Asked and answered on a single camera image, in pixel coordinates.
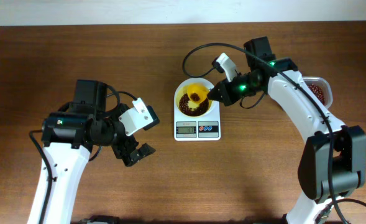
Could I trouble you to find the red beans in bowl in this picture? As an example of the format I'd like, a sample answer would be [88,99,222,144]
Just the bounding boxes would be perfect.
[178,94,209,116]

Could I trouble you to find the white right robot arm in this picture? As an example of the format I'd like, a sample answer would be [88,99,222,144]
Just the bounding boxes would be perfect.
[208,37,366,223]

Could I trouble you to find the white digital kitchen scale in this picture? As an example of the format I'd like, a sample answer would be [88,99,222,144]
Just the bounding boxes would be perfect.
[173,100,221,141]

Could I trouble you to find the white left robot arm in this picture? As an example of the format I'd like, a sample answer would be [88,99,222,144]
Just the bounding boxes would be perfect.
[28,80,160,223]

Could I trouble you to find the yellow plastic measuring scoop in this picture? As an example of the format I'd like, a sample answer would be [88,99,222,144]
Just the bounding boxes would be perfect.
[187,83,209,104]

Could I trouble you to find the clear plastic bean container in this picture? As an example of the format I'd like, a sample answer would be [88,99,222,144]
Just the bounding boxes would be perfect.
[303,77,333,108]

